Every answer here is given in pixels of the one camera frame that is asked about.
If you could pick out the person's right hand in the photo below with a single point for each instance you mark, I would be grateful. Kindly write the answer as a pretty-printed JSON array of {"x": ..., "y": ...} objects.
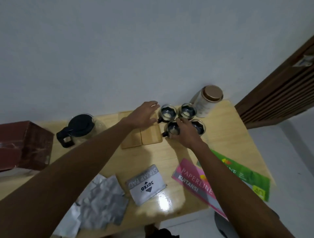
[{"x": 187, "y": 134}]

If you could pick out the person's left hand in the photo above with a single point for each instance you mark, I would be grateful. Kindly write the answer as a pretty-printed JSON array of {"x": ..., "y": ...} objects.
[{"x": 141, "y": 116}]

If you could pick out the person's right thumb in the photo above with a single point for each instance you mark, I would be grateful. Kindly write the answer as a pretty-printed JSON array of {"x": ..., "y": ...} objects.
[{"x": 174, "y": 136}]

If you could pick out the person's left thumb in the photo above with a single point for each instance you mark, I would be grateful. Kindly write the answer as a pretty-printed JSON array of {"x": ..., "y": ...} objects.
[{"x": 153, "y": 120}]

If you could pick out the person's left forearm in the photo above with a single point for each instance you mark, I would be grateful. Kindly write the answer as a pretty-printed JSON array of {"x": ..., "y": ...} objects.
[{"x": 61, "y": 176}]

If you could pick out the person's right forearm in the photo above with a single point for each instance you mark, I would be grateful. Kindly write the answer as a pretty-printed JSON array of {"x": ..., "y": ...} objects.
[{"x": 235, "y": 193}]

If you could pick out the square wooden coaster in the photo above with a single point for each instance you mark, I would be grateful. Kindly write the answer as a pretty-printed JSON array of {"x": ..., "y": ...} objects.
[
  {"x": 152, "y": 134},
  {"x": 132, "y": 141}
]

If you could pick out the white canister with copper lid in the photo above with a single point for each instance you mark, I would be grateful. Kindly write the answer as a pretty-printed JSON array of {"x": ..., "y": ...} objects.
[{"x": 206, "y": 101}]

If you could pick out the pink receipt book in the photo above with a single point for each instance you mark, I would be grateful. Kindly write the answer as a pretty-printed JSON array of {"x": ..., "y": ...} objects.
[{"x": 193, "y": 182}]

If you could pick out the silver stamp pad box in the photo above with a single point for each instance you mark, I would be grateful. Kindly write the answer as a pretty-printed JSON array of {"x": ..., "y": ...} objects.
[{"x": 146, "y": 186}]

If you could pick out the glass pitcher with black lid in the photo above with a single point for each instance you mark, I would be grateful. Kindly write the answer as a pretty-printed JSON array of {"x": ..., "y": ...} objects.
[{"x": 79, "y": 127}]

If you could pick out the green receipt book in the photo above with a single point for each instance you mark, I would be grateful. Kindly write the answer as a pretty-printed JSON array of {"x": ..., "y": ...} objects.
[{"x": 247, "y": 177}]

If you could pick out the crumpled grey foil wrapper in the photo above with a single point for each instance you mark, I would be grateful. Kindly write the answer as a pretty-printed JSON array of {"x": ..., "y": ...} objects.
[{"x": 105, "y": 203}]

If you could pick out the brown louvred wooden door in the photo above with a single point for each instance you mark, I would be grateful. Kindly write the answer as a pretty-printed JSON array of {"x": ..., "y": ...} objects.
[{"x": 282, "y": 98}]

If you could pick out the dark red cardboard box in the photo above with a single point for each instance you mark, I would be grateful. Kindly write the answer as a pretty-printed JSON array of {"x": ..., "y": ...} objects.
[{"x": 24, "y": 147}]

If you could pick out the white plastic wrapper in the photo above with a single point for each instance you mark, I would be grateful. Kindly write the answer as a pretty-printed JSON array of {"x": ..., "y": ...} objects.
[{"x": 67, "y": 224}]

